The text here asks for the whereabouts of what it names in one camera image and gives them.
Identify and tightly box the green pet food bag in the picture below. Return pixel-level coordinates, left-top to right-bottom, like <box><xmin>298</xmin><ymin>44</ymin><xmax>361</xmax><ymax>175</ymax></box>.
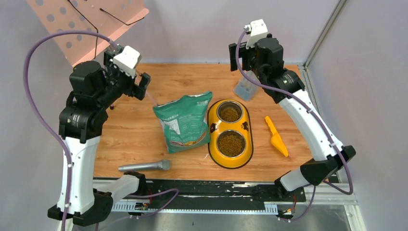
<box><xmin>153</xmin><ymin>91</ymin><xmax>213</xmax><ymax>154</ymax></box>

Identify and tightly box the clear plastic container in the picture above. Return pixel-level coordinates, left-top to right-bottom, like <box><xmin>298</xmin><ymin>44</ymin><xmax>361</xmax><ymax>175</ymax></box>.
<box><xmin>233</xmin><ymin>77</ymin><xmax>259</xmax><ymax>102</ymax></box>

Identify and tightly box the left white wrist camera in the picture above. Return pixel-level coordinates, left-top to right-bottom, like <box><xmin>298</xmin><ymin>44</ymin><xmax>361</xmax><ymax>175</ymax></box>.
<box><xmin>113</xmin><ymin>46</ymin><xmax>142</xmax><ymax>79</ymax></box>

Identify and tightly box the aluminium frame rail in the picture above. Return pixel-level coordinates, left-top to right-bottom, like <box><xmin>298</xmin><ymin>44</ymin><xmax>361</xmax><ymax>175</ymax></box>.
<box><xmin>57</xmin><ymin>0</ymin><xmax>367</xmax><ymax>231</ymax></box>

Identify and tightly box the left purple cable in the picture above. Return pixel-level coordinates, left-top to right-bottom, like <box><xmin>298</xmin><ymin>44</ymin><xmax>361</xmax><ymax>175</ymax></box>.
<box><xmin>23</xmin><ymin>30</ymin><xmax>179</xmax><ymax>231</ymax></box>

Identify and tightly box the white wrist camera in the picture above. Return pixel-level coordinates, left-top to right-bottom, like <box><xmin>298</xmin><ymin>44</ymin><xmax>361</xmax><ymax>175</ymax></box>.
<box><xmin>243</xmin><ymin>19</ymin><xmax>268</xmax><ymax>49</ymax></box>
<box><xmin>113</xmin><ymin>46</ymin><xmax>142</xmax><ymax>79</ymax></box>

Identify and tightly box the pink music stand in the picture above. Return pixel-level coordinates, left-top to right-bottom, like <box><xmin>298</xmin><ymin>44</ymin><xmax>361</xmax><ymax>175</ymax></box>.
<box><xmin>26</xmin><ymin>0</ymin><xmax>150</xmax><ymax>111</ymax></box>

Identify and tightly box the grey microphone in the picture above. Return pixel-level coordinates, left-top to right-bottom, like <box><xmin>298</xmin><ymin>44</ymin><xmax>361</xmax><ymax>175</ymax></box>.
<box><xmin>118</xmin><ymin>160</ymin><xmax>171</xmax><ymax>172</ymax></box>

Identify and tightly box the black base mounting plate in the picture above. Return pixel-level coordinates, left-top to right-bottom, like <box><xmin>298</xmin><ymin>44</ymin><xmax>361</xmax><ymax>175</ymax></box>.
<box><xmin>92</xmin><ymin>179</ymin><xmax>306</xmax><ymax>205</ymax></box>

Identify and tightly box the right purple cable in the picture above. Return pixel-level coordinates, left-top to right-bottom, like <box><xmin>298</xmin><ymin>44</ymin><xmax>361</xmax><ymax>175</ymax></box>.
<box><xmin>235</xmin><ymin>29</ymin><xmax>355</xmax><ymax>222</ymax></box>

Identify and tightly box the yellow plastic scoop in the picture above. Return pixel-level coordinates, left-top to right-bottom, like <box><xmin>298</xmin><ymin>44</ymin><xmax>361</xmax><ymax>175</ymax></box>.
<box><xmin>265</xmin><ymin>116</ymin><xmax>289</xmax><ymax>157</ymax></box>

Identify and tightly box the yellow double bowl feeder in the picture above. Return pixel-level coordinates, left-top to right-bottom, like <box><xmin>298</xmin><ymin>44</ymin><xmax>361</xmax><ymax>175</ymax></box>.
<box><xmin>207</xmin><ymin>99</ymin><xmax>254</xmax><ymax>169</ymax></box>

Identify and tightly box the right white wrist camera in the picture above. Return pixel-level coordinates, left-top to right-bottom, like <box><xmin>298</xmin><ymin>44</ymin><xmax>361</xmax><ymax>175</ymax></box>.
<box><xmin>243</xmin><ymin>19</ymin><xmax>268</xmax><ymax>49</ymax></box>

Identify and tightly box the brown pet food kibble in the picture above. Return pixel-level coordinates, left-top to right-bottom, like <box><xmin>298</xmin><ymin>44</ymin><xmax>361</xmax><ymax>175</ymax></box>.
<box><xmin>217</xmin><ymin>108</ymin><xmax>245</xmax><ymax>157</ymax></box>

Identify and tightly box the purple cable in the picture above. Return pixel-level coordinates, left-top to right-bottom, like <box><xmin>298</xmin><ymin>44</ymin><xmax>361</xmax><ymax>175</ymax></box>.
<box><xmin>235</xmin><ymin>29</ymin><xmax>355</xmax><ymax>222</ymax></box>
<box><xmin>23</xmin><ymin>30</ymin><xmax>179</xmax><ymax>231</ymax></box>

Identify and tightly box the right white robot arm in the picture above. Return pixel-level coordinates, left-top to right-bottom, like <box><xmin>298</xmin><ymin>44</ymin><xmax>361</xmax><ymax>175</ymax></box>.
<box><xmin>229</xmin><ymin>36</ymin><xmax>356</xmax><ymax>201</ymax></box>

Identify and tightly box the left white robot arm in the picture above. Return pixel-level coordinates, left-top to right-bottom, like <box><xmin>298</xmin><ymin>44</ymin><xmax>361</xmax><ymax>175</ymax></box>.
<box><xmin>48</xmin><ymin>46</ymin><xmax>150</xmax><ymax>227</ymax></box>

